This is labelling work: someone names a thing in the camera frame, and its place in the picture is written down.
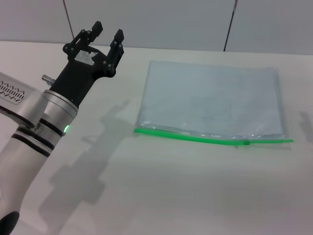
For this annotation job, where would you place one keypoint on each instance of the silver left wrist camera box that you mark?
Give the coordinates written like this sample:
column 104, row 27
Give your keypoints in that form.
column 14, row 91

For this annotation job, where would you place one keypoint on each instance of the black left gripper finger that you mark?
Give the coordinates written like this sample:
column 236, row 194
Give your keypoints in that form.
column 117, row 46
column 84, row 35

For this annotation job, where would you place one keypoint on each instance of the green zipper slider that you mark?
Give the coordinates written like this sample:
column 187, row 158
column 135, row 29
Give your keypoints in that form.
column 247, row 143

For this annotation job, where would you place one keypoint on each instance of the silver metal bolt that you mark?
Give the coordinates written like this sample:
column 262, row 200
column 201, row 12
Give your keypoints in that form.
column 47, row 79

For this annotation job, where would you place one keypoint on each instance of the clear green-zip document bag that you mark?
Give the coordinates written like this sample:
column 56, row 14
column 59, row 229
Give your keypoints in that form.
column 210, row 98

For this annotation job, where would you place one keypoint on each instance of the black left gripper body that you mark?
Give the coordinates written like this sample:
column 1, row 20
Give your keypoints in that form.
column 78, row 71

